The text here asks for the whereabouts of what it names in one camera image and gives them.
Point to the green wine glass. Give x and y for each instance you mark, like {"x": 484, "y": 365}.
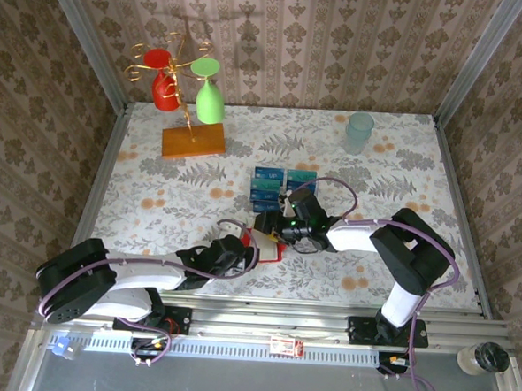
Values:
{"x": 210, "y": 106}

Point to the black power connector block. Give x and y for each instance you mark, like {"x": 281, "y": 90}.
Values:
{"x": 150, "y": 346}
{"x": 392, "y": 363}

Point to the teal credit card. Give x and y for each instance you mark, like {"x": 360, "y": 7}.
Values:
{"x": 302, "y": 176}
{"x": 266, "y": 184}

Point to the clear jar with black lid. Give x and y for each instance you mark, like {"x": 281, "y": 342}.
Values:
{"x": 486, "y": 357}

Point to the small red white box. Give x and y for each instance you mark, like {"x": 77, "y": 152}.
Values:
{"x": 286, "y": 346}

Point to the aluminium side rail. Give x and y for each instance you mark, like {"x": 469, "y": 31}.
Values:
{"x": 464, "y": 208}
{"x": 108, "y": 164}

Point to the translucent blue plastic cup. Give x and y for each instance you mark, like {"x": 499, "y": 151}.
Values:
{"x": 359, "y": 135}

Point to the grey metal panel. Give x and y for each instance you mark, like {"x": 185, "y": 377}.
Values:
{"x": 276, "y": 387}

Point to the blue white plug connector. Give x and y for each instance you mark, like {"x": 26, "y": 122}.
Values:
{"x": 63, "y": 347}

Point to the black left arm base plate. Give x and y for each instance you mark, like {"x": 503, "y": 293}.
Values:
{"x": 178, "y": 319}

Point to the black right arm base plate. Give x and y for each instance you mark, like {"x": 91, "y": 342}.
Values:
{"x": 363, "y": 332}

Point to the floral fern table cover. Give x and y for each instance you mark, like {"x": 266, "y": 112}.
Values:
{"x": 164, "y": 189}

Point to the aluminium corner post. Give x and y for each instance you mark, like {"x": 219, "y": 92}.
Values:
{"x": 477, "y": 62}
{"x": 88, "y": 43}

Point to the aluminium front frame rail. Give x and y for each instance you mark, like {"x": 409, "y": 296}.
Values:
{"x": 280, "y": 321}

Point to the red wine glass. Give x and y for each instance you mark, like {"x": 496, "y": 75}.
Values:
{"x": 165, "y": 98}

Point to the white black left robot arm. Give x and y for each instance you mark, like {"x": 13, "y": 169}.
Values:
{"x": 141, "y": 277}

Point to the blue packets group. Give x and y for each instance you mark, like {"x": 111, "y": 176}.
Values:
{"x": 283, "y": 192}

